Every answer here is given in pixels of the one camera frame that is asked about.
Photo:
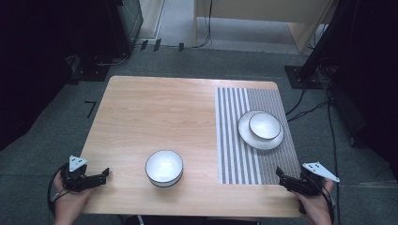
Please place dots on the person's left hand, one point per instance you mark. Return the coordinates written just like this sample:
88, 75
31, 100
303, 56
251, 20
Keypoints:
72, 203

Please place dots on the dark equipment cabinet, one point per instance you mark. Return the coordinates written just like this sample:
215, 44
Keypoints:
125, 25

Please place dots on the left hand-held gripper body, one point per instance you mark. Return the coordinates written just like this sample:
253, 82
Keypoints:
75, 176

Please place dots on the black slanted stand post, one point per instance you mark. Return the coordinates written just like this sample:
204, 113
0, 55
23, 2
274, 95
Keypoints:
328, 31

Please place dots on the white plate with dark rim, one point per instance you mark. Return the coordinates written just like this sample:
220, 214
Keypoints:
250, 137

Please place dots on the white bowl with dark rim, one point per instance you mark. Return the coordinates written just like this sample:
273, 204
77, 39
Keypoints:
264, 125
164, 167

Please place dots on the black tape strip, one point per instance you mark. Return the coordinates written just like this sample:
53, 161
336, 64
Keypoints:
181, 47

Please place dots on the black stand base plate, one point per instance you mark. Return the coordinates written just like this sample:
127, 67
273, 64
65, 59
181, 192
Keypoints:
302, 76
90, 73

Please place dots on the light wooden desk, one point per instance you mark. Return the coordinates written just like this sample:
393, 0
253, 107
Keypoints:
266, 12

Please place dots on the brown white striped woven placemat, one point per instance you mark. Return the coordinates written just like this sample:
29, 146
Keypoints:
231, 140

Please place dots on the person's right hand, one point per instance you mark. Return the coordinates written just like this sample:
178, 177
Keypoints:
314, 207

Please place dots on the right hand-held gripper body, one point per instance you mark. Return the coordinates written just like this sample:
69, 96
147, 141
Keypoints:
313, 176

